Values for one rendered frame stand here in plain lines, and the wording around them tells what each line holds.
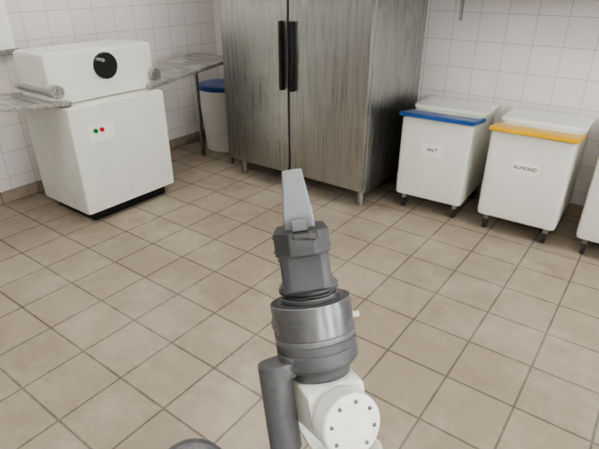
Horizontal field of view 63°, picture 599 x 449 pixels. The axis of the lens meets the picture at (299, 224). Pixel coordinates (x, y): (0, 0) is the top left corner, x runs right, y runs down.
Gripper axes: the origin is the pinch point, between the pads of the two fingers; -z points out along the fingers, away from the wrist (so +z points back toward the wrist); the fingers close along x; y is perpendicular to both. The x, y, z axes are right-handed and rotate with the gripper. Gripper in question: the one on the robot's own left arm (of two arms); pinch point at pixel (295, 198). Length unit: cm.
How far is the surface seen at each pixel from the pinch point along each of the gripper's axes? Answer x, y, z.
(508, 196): -280, -142, 27
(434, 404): -151, -46, 101
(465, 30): -330, -145, -99
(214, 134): -456, 76, -64
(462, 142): -290, -118, -14
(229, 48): -358, 38, -119
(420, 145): -308, -94, -17
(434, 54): -350, -125, -89
